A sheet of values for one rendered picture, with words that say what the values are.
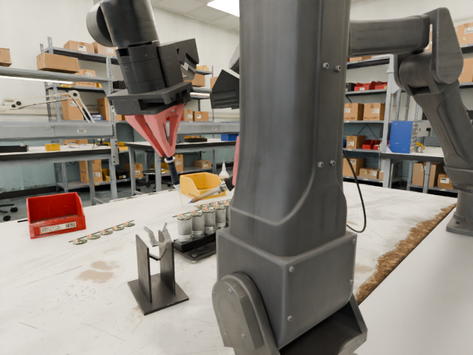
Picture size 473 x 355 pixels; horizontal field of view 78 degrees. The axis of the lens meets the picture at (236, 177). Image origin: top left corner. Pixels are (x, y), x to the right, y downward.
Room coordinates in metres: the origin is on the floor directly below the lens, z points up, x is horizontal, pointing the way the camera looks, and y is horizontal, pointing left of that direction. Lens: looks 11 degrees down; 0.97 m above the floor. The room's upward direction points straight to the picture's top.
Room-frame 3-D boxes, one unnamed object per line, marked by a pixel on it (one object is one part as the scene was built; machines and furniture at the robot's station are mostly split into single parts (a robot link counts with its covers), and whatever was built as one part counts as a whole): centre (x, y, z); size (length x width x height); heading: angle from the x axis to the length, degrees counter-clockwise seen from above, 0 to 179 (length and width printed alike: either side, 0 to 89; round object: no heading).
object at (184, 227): (0.49, 0.09, 0.79); 0.02 x 0.02 x 0.05
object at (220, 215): (0.55, 0.03, 0.79); 0.02 x 0.02 x 0.05
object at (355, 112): (4.73, -1.99, 1.09); 1.20 x 0.45 x 2.18; 45
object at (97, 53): (4.34, 2.00, 1.04); 1.20 x 0.45 x 2.08; 135
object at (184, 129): (3.43, 0.33, 0.90); 1.30 x 0.06 x 0.12; 135
